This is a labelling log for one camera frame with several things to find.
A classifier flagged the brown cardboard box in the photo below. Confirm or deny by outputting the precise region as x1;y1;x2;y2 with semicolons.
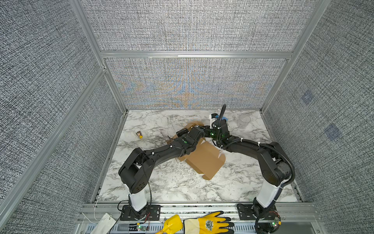
176;136;226;180

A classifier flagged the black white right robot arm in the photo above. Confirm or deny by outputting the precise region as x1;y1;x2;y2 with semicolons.
206;113;295;219

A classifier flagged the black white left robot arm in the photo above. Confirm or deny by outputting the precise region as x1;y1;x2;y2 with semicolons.
118;125;209;215

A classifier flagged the clear round plastic lid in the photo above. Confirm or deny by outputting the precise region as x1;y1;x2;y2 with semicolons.
239;114;251;123

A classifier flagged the small brown yellow toy figure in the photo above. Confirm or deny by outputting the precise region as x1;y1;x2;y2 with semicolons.
136;131;143;139

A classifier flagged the yellow black work glove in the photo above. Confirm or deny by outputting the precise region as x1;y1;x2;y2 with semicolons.
184;211;235;234

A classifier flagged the white paper tag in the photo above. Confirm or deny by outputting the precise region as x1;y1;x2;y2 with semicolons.
91;213;116;234

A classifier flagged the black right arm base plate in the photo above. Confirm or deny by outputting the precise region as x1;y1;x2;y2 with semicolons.
237;203;280;221

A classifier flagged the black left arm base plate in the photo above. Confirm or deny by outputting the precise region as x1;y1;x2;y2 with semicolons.
120;205;161;222

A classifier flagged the aluminium front rail frame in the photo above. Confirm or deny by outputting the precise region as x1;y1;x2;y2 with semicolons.
72;201;328;234

